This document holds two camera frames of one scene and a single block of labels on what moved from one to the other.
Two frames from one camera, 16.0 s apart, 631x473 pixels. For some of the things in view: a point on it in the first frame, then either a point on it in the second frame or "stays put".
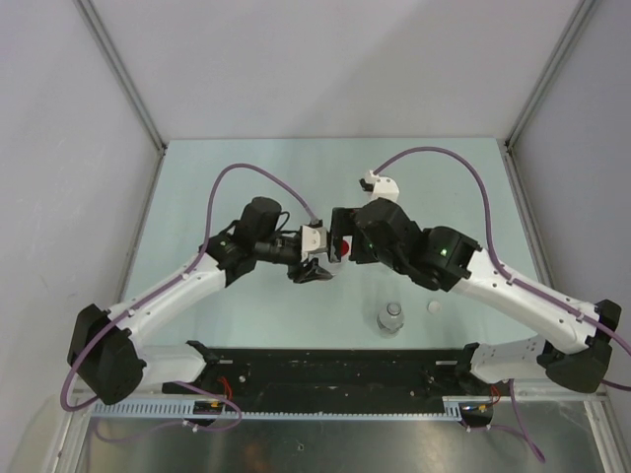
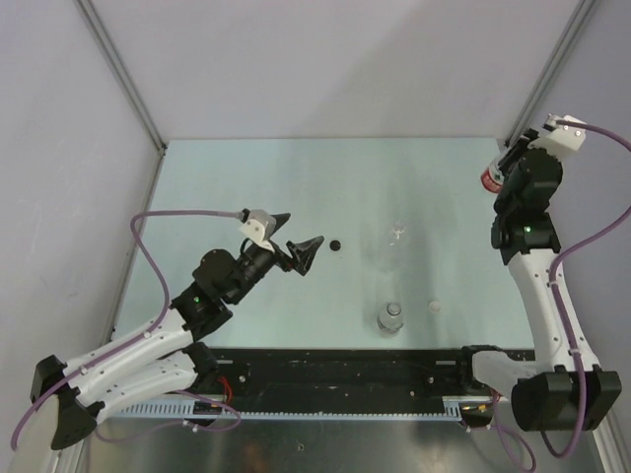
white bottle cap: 434,307 stays put
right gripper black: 341,227 -> 518,150
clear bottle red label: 344,251 -> 492,177
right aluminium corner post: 580,20 stays put
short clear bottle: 390,320 stays put
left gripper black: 312,272 -> 302,254
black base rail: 320,374 stays put
